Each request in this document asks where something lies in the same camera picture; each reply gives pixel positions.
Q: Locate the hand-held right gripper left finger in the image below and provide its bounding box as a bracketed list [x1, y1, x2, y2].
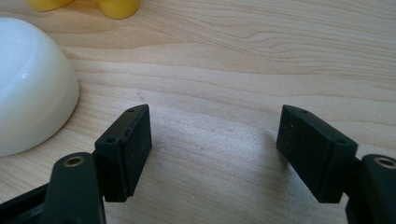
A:
[93, 104, 153, 203]

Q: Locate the white ceramic bowl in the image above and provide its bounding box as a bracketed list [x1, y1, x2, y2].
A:
[0, 16, 80, 158]

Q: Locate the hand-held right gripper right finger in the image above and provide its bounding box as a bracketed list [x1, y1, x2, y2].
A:
[276, 104, 359, 204]

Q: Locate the yellow plastic toy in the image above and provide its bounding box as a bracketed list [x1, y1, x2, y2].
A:
[27, 0, 141, 20]

